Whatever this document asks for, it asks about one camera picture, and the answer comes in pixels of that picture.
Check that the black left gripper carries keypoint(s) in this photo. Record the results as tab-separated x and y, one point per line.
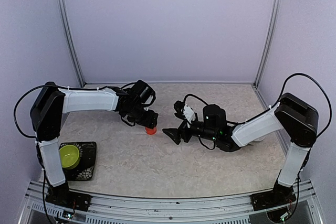
151	121

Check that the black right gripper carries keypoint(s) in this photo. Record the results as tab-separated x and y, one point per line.
176	133

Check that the red bottle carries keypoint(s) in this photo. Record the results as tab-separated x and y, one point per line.
150	131

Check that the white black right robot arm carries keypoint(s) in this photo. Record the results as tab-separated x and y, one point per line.
288	113

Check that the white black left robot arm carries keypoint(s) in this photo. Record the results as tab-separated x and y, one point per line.
131	102

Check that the white bowl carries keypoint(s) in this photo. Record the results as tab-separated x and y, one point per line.
256	141

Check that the black patterned square plate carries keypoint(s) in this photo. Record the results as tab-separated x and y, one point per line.
84	170

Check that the green bowl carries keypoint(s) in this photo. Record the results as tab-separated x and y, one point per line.
69	156

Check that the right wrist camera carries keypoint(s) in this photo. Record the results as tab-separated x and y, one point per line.
190	115

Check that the front aluminium rail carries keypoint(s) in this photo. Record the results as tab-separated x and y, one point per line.
105	208

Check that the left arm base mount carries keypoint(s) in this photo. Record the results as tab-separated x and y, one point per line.
70	199

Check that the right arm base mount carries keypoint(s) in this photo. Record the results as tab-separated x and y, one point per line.
270	199

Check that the right aluminium frame post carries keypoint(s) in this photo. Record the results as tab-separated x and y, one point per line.
267	45

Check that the aluminium frame post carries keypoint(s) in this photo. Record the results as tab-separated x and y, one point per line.
70	42
267	45

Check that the left aluminium frame post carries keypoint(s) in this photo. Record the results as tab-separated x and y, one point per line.
70	42

